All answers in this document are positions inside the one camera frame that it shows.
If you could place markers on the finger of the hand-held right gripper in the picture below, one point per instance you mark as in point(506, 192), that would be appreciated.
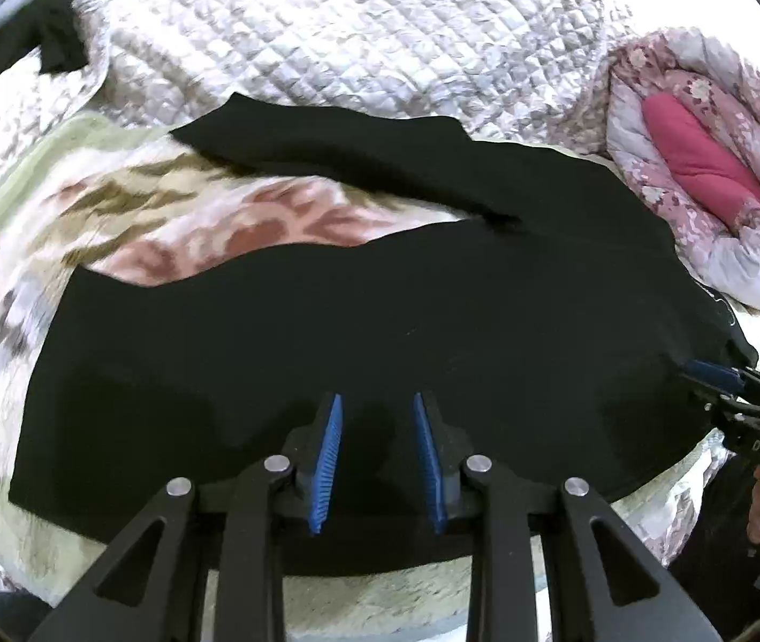
point(708, 370)
point(704, 398)

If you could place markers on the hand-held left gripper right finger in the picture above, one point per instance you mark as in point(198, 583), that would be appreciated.
point(428, 461)

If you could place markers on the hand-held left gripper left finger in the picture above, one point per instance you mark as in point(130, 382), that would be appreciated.
point(326, 461)

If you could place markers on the black pants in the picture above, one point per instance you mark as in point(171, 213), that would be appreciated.
point(353, 321)

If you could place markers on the person's dark clothing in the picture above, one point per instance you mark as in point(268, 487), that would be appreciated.
point(714, 528)

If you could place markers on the pink floral comforter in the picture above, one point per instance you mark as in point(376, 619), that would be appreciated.
point(708, 147)

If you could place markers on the floral fleece blanket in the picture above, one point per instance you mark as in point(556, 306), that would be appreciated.
point(32, 361)

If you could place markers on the dark cloth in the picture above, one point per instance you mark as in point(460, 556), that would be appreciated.
point(12, 608)

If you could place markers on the beige quilted bedspread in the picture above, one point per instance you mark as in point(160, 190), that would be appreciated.
point(353, 33)

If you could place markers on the black garment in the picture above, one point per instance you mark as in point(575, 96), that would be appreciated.
point(55, 27)

